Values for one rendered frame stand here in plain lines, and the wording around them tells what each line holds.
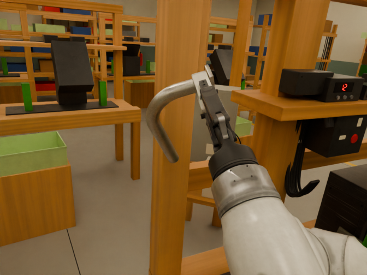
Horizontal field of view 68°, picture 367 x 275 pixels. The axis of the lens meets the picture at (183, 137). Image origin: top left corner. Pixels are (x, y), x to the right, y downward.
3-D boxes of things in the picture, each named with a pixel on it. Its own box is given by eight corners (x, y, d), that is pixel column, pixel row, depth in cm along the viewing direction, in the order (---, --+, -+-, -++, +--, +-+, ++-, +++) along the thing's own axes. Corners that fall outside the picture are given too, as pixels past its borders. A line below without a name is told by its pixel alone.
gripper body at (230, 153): (260, 183, 45) (241, 141, 51) (262, 155, 39) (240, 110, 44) (216, 196, 45) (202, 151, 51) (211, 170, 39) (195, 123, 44)
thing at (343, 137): (360, 153, 99) (372, 113, 93) (327, 159, 92) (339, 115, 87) (330, 141, 109) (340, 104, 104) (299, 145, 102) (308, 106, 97)
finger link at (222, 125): (221, 155, 44) (220, 141, 39) (212, 129, 47) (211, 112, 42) (236, 151, 44) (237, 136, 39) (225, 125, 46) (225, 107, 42)
